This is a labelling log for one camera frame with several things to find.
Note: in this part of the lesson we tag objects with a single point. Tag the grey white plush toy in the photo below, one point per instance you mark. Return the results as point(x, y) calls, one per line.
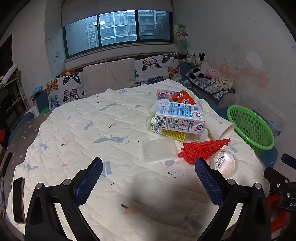
point(189, 59)

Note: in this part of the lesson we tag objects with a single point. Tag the small butterfly print pillow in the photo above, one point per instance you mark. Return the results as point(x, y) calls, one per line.
point(64, 90)

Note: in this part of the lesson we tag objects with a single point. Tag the grey pillow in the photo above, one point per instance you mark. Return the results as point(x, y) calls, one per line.
point(108, 76)

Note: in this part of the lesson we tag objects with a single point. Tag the clear plastic storage box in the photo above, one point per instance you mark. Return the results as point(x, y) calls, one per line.
point(276, 122)

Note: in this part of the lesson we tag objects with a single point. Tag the large butterfly print pillow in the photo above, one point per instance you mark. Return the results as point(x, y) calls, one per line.
point(157, 67)

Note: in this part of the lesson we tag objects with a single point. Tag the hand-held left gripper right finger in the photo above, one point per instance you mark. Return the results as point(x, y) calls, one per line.
point(208, 183)

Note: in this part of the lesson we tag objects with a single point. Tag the teal tissue pack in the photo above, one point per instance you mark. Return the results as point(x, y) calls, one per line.
point(38, 89)

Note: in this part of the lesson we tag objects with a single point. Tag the orange plush toy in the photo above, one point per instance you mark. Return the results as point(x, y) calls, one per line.
point(69, 73)

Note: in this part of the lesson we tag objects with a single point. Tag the white quilted blanket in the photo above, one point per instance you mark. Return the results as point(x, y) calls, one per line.
point(92, 115)

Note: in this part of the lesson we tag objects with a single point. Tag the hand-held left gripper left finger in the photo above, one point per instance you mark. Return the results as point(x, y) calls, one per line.
point(89, 180)

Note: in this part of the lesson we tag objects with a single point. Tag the window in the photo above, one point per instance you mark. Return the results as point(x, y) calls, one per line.
point(115, 27)

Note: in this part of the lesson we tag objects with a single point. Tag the red mesh net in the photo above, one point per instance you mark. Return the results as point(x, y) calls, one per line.
point(196, 150)

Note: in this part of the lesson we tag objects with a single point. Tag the clear plastic tray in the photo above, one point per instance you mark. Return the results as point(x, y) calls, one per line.
point(159, 149)

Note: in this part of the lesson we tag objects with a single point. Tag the white roller blind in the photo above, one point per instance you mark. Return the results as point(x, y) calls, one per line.
point(92, 9)

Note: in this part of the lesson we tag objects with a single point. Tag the round lidded pudding cup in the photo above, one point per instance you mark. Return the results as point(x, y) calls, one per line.
point(225, 163)

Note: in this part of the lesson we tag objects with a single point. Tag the white paper cup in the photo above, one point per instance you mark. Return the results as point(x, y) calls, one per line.
point(217, 125)

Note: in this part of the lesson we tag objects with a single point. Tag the orange snack packet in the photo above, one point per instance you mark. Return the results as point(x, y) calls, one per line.
point(182, 97)

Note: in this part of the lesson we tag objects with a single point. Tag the pink packet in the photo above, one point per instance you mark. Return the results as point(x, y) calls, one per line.
point(163, 93)

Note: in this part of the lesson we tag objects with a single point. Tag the grey star print bedsheet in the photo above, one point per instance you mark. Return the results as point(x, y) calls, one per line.
point(27, 129)

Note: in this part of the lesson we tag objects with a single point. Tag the pink plush toy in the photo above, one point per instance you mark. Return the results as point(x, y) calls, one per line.
point(212, 73)

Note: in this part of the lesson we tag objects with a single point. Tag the spotted white cloth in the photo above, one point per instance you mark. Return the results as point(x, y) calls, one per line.
point(220, 83)

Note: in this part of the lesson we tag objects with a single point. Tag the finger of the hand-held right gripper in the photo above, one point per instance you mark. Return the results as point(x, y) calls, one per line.
point(288, 160)
point(275, 178)

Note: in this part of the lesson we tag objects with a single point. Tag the colourful pinwheel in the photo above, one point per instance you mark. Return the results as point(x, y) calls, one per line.
point(181, 32)

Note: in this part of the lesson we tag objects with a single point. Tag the red plastic object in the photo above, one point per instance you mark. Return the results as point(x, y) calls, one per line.
point(277, 222)

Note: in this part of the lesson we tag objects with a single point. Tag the black white cow plush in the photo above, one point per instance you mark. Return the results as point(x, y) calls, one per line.
point(198, 64)

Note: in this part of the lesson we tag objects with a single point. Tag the green yellow label bottle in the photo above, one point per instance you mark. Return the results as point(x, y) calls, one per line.
point(173, 135)

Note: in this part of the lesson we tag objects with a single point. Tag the metal shelf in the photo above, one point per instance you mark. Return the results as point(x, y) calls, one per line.
point(11, 97)

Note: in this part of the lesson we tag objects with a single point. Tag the green plastic basket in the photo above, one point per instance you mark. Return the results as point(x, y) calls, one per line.
point(249, 125)

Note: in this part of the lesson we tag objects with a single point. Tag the white blue milk carton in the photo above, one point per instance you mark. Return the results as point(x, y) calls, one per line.
point(178, 115)

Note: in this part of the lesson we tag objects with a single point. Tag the blue white patterned cloth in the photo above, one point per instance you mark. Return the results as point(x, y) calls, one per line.
point(201, 83)

